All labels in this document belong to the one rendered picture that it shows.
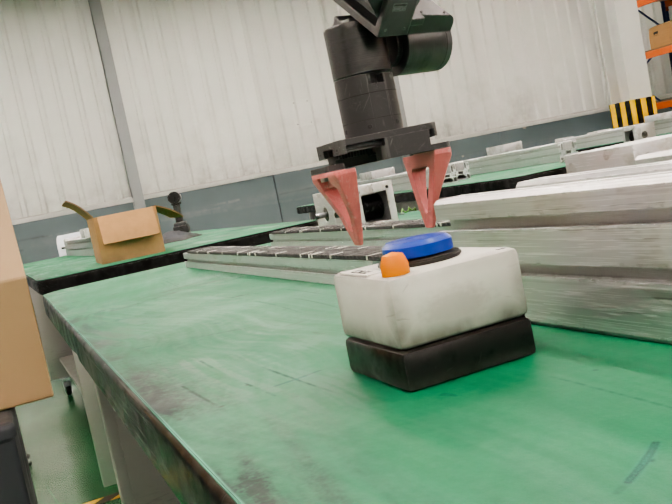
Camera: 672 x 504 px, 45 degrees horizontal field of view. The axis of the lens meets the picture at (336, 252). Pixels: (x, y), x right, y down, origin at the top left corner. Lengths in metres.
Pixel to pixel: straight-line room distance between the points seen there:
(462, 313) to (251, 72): 11.83
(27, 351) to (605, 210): 0.41
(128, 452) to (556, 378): 1.48
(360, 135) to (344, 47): 0.08
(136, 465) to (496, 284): 1.46
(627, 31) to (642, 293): 8.37
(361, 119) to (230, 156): 11.19
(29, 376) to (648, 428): 0.44
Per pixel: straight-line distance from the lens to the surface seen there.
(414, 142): 0.77
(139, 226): 2.67
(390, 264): 0.42
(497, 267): 0.44
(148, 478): 1.85
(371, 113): 0.76
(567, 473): 0.30
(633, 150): 0.72
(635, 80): 8.76
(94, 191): 11.56
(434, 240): 0.45
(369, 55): 0.77
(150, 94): 11.83
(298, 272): 1.02
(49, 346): 4.94
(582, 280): 0.48
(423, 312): 0.42
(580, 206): 0.47
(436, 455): 0.33
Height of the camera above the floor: 0.89
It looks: 5 degrees down
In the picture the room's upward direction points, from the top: 11 degrees counter-clockwise
